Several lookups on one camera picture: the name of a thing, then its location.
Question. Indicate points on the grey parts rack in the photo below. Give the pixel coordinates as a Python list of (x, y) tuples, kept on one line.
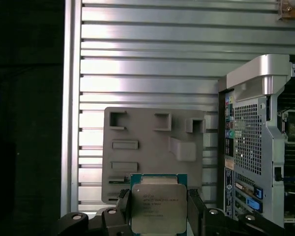
[(147, 137)]

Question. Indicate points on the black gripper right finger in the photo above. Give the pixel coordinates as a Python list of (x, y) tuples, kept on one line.
[(206, 221)]

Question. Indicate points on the silver CPU with green edge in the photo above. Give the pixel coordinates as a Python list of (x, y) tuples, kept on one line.
[(158, 206)]

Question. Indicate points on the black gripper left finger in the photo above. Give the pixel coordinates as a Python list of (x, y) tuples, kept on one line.
[(113, 221)]

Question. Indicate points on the blue card retention clip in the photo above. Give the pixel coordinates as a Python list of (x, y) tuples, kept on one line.
[(254, 206), (258, 193)]

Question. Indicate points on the black PC case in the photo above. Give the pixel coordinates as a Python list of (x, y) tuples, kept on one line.
[(271, 147)]

